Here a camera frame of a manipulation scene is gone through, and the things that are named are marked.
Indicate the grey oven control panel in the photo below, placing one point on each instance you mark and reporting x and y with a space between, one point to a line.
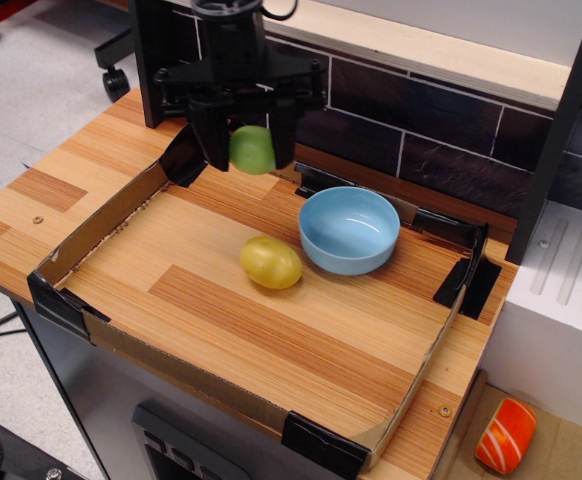
189 448

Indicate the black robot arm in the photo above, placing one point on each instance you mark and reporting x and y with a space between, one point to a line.
231 7

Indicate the yellow toy potato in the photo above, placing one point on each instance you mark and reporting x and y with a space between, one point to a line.
270 263

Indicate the black office chair base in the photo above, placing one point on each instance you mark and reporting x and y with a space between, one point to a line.
108 54

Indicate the light wooden shelf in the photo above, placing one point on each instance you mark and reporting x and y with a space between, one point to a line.
522 79

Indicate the dark grey right post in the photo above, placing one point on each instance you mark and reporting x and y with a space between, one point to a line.
557 140

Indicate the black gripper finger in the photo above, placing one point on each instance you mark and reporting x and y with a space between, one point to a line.
283 125
208 117

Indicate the green toy pear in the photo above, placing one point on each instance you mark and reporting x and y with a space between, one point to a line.
251 150

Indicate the white toy sink drainboard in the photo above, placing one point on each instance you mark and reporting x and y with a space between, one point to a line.
535 352

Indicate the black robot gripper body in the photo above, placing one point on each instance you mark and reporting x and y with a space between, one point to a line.
238 71

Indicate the light blue bowl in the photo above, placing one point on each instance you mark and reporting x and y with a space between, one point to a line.
348 230

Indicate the orange salmon sushi toy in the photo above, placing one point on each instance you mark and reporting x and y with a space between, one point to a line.
507 437

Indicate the dark grey left post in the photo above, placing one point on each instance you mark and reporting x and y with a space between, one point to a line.
165 34

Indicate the dark grey post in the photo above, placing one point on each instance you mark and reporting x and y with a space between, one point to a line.
165 34
557 140

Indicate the cardboard fence with black tape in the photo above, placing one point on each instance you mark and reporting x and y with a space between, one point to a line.
330 366

